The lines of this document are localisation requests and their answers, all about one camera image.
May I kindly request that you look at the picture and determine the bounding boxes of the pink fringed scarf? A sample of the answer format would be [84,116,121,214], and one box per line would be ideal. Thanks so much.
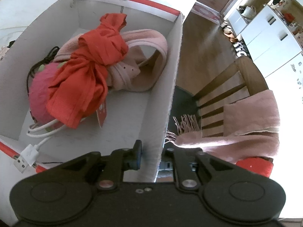
[165,90,280,163]

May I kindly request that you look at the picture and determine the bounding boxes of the wooden chair near right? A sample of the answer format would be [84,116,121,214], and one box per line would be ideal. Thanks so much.
[167,56,269,137]

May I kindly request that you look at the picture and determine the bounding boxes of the white tall cabinet right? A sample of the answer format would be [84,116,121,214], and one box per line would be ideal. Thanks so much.
[227,6,302,77]

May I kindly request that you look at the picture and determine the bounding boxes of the pink plush strawberry toy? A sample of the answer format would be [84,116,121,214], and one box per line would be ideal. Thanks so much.
[29,61,66,124]

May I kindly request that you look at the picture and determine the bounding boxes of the white tote bag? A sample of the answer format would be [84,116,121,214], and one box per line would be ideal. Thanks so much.
[242,6,257,19]

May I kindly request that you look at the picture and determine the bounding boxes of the shoes on floor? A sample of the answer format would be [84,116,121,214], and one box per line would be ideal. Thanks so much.
[220,22,249,58]

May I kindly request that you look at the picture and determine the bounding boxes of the red patterned doormat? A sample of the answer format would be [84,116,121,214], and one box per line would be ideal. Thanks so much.
[191,1,223,25]

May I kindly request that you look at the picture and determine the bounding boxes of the black cord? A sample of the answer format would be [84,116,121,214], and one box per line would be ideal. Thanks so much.
[26,46,60,95]

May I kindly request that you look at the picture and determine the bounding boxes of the white cardboard box red trim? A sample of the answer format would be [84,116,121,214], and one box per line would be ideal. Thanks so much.
[1,0,183,225]

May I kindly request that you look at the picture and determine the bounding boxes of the red knotted cloth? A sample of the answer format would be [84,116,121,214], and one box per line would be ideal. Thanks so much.
[46,13,128,129]

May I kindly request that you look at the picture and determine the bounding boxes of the white usb cable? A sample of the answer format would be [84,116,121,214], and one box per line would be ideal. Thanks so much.
[13,119,86,173]

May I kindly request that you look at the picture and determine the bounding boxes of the pink sandal shoe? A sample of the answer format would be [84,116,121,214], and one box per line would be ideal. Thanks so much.
[53,28,169,92]

